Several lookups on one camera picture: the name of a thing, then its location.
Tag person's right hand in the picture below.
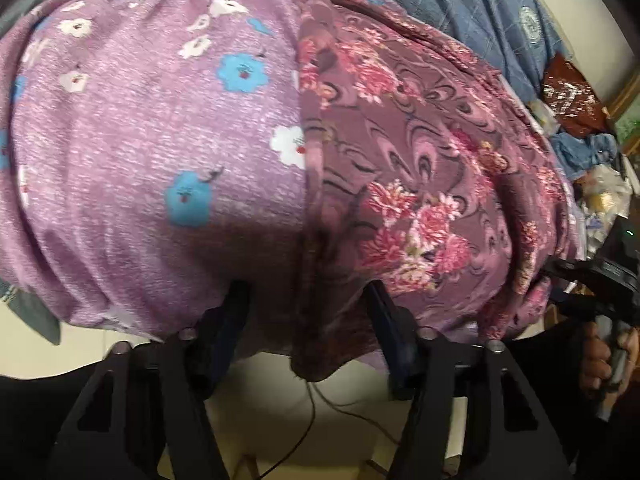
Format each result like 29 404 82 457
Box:
577 320 640 411

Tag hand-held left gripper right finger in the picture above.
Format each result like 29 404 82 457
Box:
365 282 576 480

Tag maroon floral pants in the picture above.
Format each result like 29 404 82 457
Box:
290 0 581 381

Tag blue denim cloth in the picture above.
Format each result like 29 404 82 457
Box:
550 132 618 181

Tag wooden door frame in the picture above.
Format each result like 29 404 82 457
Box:
605 75 640 146

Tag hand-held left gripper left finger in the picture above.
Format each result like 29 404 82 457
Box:
47 280 251 480

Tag purple flower print blanket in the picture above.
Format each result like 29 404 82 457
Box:
0 0 326 356

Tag brown patterned cloth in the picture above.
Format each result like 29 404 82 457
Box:
540 52 608 136

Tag thin black cable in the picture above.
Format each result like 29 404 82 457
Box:
257 375 401 480

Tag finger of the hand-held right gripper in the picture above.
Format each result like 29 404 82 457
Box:
542 259 597 283
547 295 602 322

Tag blue striped duvet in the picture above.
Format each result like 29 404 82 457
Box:
310 0 571 96

